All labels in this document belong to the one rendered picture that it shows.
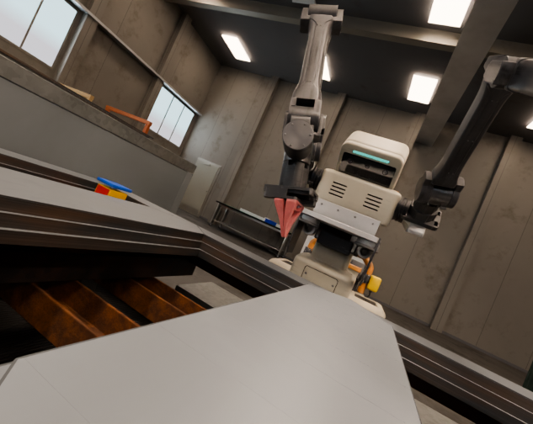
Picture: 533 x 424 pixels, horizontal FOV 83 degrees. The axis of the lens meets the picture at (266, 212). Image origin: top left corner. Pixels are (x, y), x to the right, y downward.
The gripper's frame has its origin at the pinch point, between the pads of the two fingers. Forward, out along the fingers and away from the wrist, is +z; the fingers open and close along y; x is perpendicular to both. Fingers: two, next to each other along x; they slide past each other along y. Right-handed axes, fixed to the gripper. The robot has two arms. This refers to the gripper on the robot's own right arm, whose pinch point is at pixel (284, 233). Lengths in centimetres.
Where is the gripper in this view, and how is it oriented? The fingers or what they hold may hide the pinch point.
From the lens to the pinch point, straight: 61.7
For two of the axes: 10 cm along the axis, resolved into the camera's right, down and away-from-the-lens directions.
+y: 9.2, 1.2, -3.8
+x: 3.5, 1.9, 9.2
